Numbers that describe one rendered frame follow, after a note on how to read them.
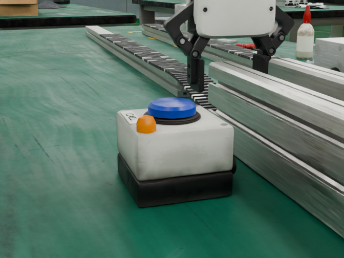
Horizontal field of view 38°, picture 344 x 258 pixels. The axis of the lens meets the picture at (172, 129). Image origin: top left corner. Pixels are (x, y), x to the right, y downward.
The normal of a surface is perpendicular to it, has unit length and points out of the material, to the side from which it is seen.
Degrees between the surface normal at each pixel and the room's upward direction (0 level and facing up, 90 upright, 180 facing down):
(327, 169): 90
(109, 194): 0
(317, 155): 90
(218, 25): 96
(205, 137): 90
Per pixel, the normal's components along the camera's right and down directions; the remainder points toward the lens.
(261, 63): -0.95, 0.08
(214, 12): 0.20, 0.32
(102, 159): 0.00, -0.96
